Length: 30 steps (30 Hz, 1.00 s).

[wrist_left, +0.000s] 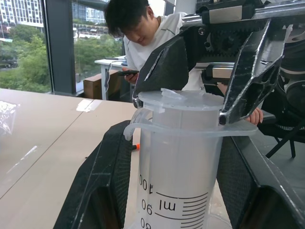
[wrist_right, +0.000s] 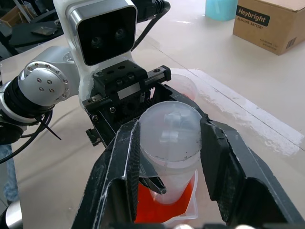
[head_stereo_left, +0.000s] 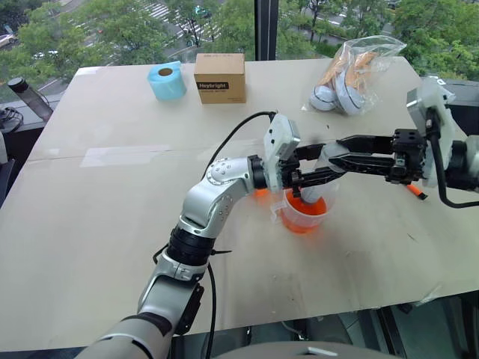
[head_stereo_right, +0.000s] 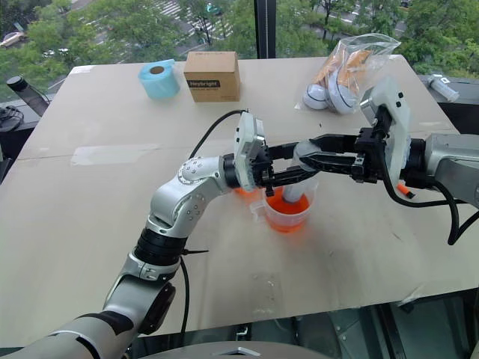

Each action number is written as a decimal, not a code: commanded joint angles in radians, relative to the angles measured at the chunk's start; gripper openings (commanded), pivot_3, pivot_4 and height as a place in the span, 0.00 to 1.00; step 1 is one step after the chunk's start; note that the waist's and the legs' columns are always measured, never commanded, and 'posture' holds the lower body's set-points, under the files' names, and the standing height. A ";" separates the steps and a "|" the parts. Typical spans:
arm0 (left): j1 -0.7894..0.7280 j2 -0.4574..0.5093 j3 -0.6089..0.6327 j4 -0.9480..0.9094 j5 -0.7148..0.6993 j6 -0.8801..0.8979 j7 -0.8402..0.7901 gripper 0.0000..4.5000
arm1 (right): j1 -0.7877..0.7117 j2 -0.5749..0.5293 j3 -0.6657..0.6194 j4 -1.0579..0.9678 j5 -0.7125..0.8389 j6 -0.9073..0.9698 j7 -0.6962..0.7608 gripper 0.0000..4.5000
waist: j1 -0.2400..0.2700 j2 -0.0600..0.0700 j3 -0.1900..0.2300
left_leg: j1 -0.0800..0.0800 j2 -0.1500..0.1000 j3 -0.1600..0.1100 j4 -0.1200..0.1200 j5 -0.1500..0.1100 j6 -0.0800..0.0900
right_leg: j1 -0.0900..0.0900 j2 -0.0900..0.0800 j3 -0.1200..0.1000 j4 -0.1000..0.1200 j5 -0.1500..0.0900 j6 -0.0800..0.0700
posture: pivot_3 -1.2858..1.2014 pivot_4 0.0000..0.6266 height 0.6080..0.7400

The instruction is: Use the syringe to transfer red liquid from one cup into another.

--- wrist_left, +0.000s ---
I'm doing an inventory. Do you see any man's right hand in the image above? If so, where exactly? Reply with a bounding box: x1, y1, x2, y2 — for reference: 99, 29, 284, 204
123, 73, 139, 84

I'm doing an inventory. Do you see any dark window frame pillar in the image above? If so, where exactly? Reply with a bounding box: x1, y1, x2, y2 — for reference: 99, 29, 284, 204
43, 0, 77, 97

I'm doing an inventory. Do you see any clear tape patch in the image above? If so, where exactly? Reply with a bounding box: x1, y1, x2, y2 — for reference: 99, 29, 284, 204
75, 98, 102, 113

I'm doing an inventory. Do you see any black office chair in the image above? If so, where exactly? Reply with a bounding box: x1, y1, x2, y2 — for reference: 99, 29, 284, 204
256, 111, 305, 159

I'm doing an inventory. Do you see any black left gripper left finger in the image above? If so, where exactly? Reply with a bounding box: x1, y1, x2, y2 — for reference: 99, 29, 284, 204
53, 120, 133, 229

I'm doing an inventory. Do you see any black smartphone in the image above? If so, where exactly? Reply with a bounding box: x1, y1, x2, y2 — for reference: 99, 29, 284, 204
117, 69, 140, 77

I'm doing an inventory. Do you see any man's left hand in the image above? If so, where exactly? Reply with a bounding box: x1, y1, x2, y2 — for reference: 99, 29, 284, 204
246, 107, 264, 126

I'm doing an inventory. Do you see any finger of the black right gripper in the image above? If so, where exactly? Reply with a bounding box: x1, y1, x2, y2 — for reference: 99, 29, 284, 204
218, 19, 293, 126
132, 35, 191, 108

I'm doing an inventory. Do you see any man in white t-shirt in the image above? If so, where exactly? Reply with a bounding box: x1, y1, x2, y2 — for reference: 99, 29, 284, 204
104, 0, 208, 93

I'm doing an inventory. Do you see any white desk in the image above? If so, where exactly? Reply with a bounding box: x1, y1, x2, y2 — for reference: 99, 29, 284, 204
94, 55, 127, 101

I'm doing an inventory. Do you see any translucent plastic measuring cylinder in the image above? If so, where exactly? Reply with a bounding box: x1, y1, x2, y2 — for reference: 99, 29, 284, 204
123, 87, 259, 229

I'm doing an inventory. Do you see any clear plastic bag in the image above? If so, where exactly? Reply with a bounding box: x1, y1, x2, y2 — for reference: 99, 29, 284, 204
0, 100, 21, 137

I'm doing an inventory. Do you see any brown cardboard box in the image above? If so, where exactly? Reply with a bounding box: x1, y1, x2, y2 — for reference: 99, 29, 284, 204
83, 73, 124, 100

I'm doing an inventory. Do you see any thin hanging cable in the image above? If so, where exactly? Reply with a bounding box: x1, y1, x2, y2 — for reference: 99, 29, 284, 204
103, 61, 120, 90

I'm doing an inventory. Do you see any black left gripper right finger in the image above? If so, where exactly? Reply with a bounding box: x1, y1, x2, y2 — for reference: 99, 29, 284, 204
216, 135, 305, 229

